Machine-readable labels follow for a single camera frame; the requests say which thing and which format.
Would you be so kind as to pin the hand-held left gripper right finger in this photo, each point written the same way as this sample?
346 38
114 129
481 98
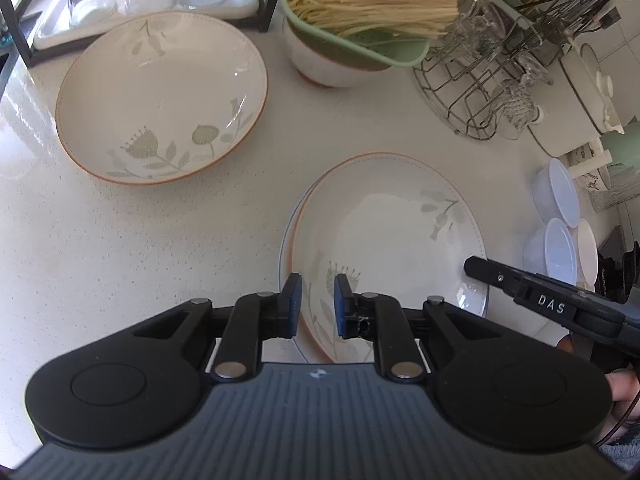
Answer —
342 310

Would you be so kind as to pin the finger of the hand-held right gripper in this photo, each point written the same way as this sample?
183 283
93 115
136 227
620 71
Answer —
505 277

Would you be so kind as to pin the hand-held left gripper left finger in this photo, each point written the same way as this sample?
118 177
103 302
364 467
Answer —
291 305

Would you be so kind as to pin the white plastic bowl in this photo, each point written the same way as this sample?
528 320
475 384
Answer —
555 255
587 255
557 192

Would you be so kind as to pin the floral orange-rimmed plate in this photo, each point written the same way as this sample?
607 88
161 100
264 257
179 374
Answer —
390 240

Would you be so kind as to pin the large floral ceramic bowl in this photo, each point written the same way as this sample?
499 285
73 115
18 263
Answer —
160 100

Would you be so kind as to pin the person's right hand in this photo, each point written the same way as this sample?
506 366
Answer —
625 385

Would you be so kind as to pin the black kitchen appliance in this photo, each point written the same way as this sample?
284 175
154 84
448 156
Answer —
620 275

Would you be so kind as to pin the floral ceramic mug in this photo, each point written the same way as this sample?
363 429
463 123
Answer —
587 167

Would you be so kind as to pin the white electric cooking pot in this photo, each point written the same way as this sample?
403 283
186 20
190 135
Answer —
560 120

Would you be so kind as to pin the pale green kettle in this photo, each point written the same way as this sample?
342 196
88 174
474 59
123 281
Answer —
625 150

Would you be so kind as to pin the white pot lid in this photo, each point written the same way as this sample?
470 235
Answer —
597 82

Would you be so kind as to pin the white bowl orange foot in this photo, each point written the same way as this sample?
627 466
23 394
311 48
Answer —
325 67

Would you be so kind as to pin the green colander basket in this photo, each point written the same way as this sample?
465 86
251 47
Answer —
385 47

